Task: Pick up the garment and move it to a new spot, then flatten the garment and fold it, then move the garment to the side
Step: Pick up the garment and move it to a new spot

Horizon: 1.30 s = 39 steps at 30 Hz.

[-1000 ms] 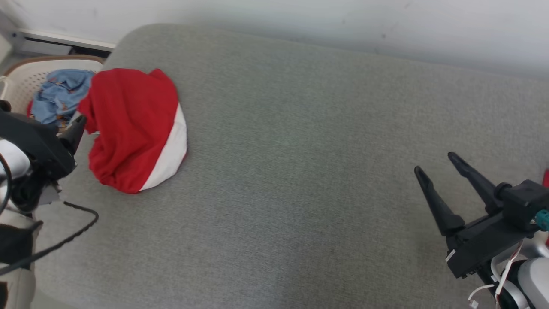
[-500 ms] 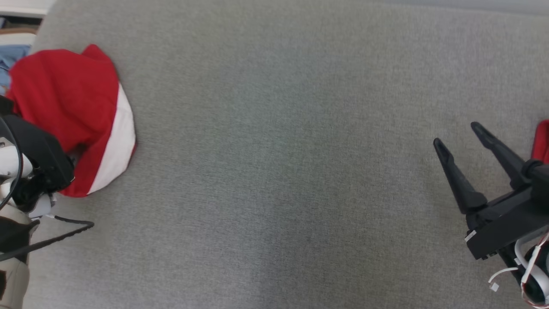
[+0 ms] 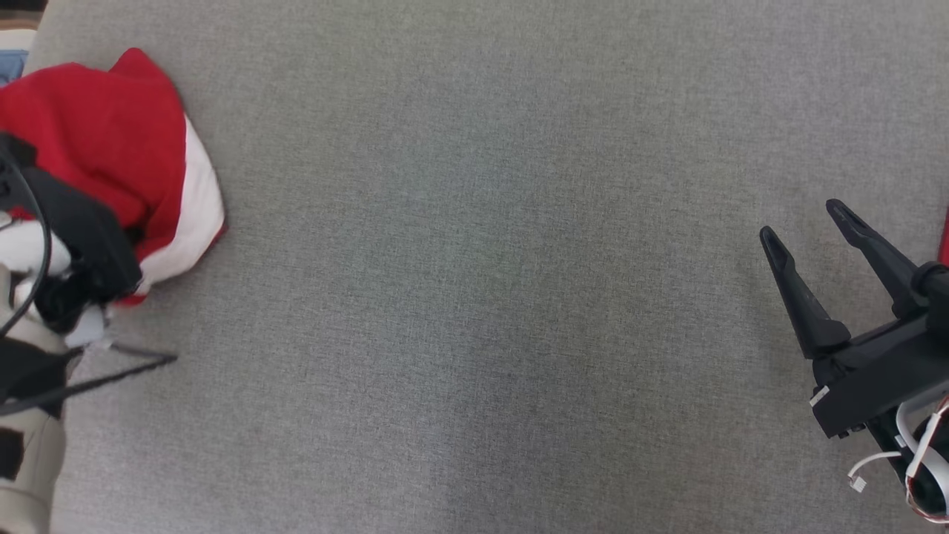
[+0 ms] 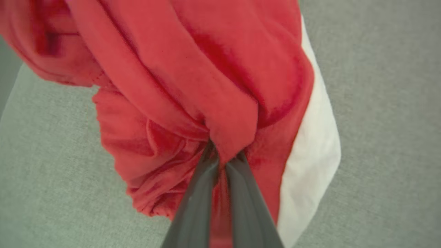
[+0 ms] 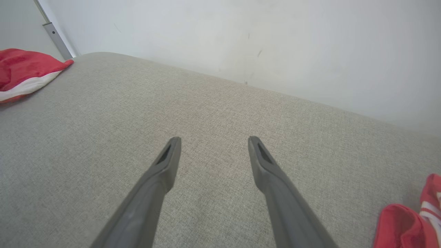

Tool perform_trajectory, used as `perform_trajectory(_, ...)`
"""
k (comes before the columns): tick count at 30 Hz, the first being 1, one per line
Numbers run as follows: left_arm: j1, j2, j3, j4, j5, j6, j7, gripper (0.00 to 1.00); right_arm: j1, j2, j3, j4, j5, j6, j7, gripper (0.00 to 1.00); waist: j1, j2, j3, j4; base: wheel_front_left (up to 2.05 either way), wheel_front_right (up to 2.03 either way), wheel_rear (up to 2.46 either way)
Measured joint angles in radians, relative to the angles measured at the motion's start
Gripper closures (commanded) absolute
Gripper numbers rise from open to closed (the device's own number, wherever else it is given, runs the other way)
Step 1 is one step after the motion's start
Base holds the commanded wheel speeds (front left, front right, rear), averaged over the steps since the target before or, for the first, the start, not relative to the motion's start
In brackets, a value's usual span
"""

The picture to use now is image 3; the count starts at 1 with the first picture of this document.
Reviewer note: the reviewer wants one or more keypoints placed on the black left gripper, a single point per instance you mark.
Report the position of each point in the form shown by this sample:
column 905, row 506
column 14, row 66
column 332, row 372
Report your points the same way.
column 89, row 237

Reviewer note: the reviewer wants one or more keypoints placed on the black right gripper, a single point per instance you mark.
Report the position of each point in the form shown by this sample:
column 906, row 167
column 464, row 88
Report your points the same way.
column 882, row 371

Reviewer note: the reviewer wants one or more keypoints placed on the red shorts with white trim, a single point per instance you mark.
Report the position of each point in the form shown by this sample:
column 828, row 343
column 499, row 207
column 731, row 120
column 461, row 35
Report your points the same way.
column 111, row 126

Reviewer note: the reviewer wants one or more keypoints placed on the red Bulls 23 jersey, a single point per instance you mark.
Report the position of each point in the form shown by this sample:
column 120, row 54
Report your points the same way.
column 944, row 237

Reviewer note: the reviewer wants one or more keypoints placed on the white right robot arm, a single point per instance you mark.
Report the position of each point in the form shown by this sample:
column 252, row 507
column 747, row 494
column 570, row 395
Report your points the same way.
column 930, row 475

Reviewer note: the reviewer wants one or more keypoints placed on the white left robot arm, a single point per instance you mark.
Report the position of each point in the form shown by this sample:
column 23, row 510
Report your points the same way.
column 30, row 460

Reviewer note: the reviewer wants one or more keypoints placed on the blue object beside sofa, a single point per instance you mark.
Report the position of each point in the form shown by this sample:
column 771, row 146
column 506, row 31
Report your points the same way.
column 11, row 67

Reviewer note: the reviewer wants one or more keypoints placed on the grey fabric sofa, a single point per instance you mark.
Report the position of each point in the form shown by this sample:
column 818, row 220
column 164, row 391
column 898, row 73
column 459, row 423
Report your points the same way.
column 482, row 259

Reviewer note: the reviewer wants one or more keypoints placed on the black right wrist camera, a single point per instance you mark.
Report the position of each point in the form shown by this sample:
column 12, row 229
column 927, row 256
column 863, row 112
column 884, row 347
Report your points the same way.
column 936, row 297

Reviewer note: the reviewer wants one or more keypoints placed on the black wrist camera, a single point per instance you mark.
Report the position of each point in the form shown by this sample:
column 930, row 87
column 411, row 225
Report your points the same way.
column 936, row 297
column 15, row 148

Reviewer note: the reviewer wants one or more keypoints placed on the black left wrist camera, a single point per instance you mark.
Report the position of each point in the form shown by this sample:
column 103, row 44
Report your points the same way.
column 15, row 148

